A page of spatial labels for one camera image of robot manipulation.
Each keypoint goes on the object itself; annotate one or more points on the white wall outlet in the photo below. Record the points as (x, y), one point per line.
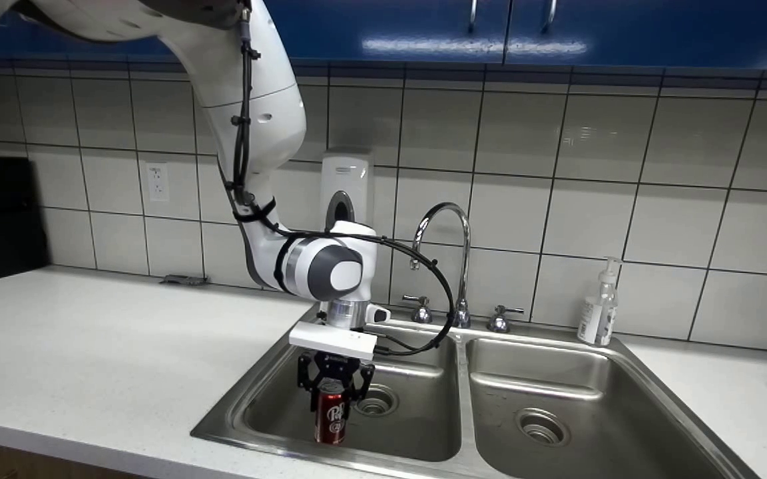
(159, 183)

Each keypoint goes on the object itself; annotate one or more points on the red soda can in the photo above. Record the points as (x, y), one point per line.
(331, 419)

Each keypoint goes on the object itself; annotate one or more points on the left faucet handle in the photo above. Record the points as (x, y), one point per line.
(423, 309)

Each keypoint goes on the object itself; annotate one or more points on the right faucet handle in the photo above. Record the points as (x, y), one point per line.
(500, 321)

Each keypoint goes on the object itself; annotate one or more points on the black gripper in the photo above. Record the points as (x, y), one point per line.
(353, 375)

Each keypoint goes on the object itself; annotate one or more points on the blue upper cabinets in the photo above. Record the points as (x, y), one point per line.
(497, 32)

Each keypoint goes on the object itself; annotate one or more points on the stainless steel double sink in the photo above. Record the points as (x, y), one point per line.
(480, 404)

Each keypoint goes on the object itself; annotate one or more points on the white wall soap dispenser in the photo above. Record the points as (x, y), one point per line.
(345, 193)

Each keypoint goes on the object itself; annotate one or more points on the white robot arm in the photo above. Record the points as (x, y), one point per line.
(245, 86)

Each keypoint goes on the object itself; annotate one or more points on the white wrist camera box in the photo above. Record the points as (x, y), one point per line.
(335, 342)

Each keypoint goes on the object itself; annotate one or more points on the clear soap pump bottle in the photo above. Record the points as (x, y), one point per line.
(598, 314)

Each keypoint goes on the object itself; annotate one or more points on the faucet handle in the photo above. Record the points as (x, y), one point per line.
(423, 309)
(500, 321)

